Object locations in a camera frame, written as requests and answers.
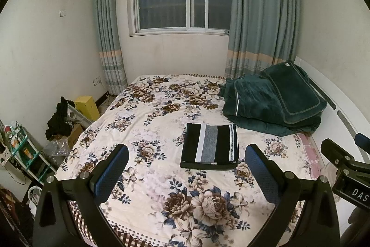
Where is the pink checked bed sheet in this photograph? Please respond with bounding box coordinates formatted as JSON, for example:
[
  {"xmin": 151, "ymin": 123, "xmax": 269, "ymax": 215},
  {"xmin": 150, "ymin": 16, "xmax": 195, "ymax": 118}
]
[{"xmin": 296, "ymin": 133, "xmax": 323, "ymax": 181}]

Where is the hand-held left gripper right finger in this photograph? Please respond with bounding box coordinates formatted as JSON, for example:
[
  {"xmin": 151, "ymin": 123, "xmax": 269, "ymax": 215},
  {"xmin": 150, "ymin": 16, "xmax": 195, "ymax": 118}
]
[{"xmin": 245, "ymin": 144, "xmax": 342, "ymax": 247}]

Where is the yellow box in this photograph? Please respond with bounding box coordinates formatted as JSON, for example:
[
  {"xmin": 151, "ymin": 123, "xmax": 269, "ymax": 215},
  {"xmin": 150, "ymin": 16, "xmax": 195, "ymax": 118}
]
[{"xmin": 74, "ymin": 95, "xmax": 100, "ymax": 122}]

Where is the clear plastic bag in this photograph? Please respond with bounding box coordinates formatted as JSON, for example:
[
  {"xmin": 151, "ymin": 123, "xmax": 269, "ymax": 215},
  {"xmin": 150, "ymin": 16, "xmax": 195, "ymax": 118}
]
[{"xmin": 43, "ymin": 139, "xmax": 70, "ymax": 165}]

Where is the dark green plush blanket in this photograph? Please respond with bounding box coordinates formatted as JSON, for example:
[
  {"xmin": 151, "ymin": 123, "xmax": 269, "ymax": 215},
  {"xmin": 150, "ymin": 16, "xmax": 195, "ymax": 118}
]
[{"xmin": 218, "ymin": 75, "xmax": 323, "ymax": 137}]

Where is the wide grey-green curtain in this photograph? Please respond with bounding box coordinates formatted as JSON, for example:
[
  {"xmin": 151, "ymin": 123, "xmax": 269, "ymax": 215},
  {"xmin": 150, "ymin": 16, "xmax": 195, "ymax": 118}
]
[{"xmin": 225, "ymin": 0, "xmax": 301, "ymax": 79}]

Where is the dark green plush pillow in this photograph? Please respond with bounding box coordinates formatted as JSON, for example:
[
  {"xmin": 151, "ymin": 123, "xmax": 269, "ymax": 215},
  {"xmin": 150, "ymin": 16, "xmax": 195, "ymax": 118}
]
[{"xmin": 259, "ymin": 61, "xmax": 328, "ymax": 124}]

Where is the narrow grey-green curtain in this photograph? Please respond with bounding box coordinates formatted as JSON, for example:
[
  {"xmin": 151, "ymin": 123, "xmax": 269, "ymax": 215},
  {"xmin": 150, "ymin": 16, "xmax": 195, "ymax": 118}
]
[{"xmin": 92, "ymin": 0, "xmax": 128, "ymax": 95}]

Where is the white bed headboard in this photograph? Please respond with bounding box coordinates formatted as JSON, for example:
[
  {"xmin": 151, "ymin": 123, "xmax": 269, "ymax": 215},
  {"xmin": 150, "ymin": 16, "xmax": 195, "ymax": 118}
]
[{"xmin": 293, "ymin": 56, "xmax": 370, "ymax": 166}]

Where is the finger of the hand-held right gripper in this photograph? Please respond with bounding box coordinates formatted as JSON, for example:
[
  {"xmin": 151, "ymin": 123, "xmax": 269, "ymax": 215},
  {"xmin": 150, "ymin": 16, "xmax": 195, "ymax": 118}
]
[
  {"xmin": 355, "ymin": 133, "xmax": 370, "ymax": 150},
  {"xmin": 321, "ymin": 138, "xmax": 370, "ymax": 174}
]

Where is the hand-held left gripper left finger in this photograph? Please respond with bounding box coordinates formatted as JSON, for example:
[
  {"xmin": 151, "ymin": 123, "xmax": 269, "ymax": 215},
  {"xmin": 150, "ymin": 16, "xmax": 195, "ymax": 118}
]
[{"xmin": 32, "ymin": 144, "xmax": 130, "ymax": 247}]

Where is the white round object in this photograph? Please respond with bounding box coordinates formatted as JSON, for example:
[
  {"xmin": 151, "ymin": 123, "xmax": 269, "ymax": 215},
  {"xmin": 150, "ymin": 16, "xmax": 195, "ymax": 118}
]
[{"xmin": 27, "ymin": 186, "xmax": 44, "ymax": 214}]

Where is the floral bed blanket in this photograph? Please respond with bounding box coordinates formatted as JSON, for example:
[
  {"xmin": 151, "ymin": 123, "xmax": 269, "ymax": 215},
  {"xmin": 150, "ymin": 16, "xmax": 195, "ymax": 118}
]
[{"xmin": 55, "ymin": 73, "xmax": 321, "ymax": 247}]

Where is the striped knit sweater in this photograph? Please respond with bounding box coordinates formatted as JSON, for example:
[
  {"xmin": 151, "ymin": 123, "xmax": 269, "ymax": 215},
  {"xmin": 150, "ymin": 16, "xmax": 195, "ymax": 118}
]
[{"xmin": 182, "ymin": 123, "xmax": 240, "ymax": 164}]

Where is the cardboard box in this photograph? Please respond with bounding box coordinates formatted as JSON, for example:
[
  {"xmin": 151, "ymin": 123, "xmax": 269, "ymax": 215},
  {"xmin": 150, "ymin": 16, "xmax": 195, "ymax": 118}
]
[{"xmin": 53, "ymin": 123, "xmax": 84, "ymax": 149}]

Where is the black folded garment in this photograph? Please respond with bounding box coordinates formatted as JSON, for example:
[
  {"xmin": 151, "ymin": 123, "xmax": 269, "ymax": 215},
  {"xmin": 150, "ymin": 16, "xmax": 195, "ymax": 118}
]
[{"xmin": 180, "ymin": 159, "xmax": 239, "ymax": 170}]

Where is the black hanging cloth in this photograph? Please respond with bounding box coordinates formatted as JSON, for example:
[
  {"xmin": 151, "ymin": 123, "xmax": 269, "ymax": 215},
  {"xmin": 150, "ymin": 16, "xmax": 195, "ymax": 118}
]
[{"xmin": 45, "ymin": 96, "xmax": 76, "ymax": 141}]

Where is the beige crumpled cloth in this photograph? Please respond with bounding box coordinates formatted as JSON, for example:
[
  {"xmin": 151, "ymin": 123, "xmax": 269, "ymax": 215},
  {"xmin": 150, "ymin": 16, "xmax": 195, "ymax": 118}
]
[{"xmin": 319, "ymin": 162, "xmax": 336, "ymax": 179}]

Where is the green storage shelf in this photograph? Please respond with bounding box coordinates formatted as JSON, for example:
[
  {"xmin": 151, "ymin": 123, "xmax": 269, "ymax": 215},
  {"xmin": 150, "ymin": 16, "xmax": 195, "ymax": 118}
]
[{"xmin": 0, "ymin": 120, "xmax": 57, "ymax": 187}]

